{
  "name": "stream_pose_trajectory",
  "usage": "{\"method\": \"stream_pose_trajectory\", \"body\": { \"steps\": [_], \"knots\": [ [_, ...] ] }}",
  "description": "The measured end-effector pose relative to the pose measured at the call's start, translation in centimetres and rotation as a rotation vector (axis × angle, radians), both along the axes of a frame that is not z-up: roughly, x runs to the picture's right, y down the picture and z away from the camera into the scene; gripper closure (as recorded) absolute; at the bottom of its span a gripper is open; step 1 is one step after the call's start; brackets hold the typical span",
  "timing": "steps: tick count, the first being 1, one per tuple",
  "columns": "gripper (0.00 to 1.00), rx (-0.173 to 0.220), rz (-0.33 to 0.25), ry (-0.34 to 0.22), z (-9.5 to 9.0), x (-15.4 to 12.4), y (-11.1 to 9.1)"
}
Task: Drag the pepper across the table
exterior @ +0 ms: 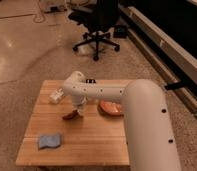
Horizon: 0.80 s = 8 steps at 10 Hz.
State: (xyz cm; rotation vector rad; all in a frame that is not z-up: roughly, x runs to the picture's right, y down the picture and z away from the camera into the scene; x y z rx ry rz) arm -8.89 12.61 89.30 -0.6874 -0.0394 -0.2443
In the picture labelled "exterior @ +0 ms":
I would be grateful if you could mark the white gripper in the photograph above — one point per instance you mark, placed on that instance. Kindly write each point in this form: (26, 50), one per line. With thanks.
(79, 103)

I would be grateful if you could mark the clear plastic object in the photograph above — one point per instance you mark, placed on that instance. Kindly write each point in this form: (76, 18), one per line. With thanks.
(56, 96)

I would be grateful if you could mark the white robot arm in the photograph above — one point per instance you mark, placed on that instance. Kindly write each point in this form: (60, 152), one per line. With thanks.
(149, 134)

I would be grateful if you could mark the dark red pepper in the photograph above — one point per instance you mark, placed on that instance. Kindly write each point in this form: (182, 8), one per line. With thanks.
(72, 115)

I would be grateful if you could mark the black box on floor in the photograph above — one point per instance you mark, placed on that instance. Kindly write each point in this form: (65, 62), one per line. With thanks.
(120, 31)

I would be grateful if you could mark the orange bowl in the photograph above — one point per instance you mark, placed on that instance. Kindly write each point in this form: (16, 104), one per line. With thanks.
(110, 108)

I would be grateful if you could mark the black office chair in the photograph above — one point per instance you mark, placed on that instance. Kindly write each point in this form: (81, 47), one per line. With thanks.
(98, 18)

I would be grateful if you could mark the power strip with cables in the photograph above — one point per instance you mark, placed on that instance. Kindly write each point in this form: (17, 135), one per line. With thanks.
(48, 6)

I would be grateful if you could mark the blue cloth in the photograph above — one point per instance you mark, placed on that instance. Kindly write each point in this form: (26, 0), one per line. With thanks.
(49, 141)

